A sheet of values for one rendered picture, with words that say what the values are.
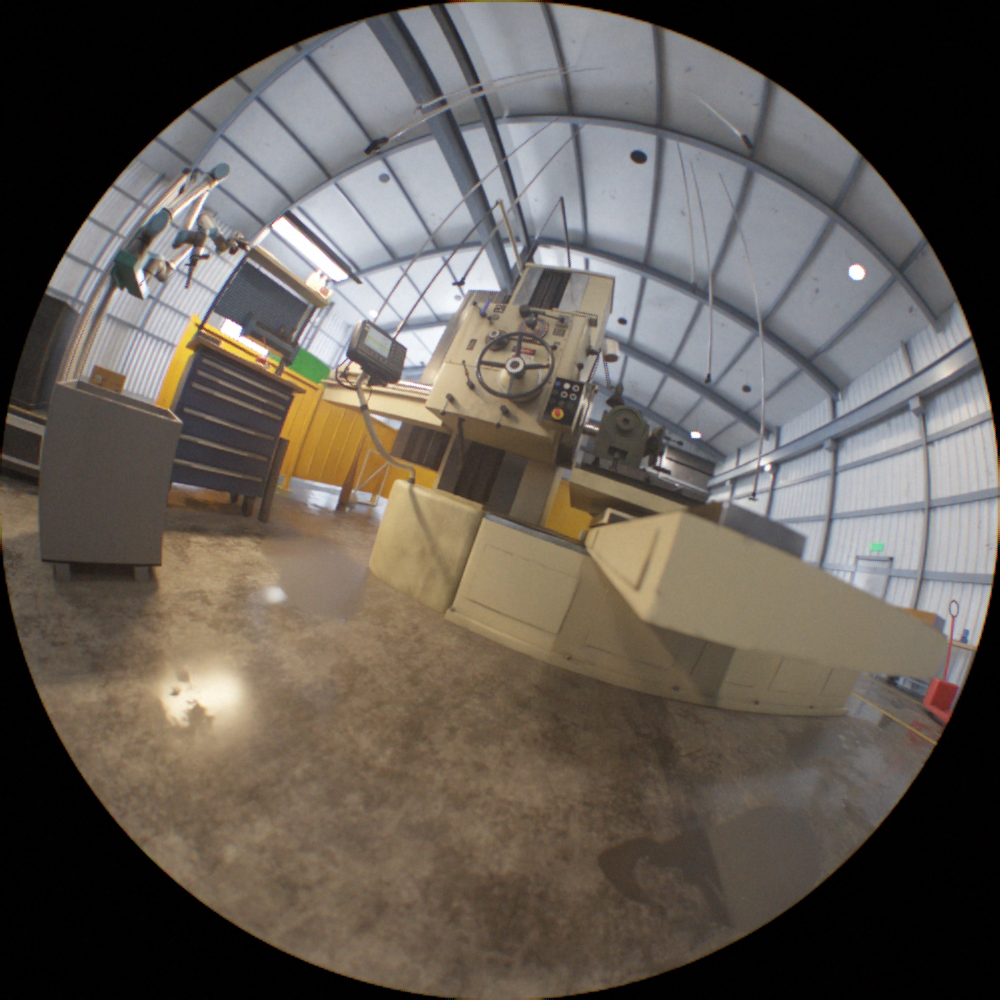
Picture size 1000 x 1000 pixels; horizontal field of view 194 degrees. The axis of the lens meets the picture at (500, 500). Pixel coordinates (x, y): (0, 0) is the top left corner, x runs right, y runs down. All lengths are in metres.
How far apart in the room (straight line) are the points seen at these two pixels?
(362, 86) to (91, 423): 9.43
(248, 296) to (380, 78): 7.93
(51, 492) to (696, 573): 1.40
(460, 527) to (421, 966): 1.63
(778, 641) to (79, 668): 1.24
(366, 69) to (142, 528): 9.65
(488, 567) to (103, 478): 1.66
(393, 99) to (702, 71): 6.45
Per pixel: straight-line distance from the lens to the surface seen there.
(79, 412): 1.14
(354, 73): 9.98
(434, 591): 1.64
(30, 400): 2.17
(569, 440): 1.63
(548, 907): 0.75
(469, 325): 1.95
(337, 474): 4.18
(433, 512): 1.61
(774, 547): 0.36
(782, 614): 0.37
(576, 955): 0.75
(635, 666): 1.64
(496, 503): 2.12
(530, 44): 8.46
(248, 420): 2.06
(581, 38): 8.06
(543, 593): 1.47
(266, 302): 2.63
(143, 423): 1.13
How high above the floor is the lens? 0.65
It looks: 1 degrees up
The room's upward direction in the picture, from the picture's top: 20 degrees clockwise
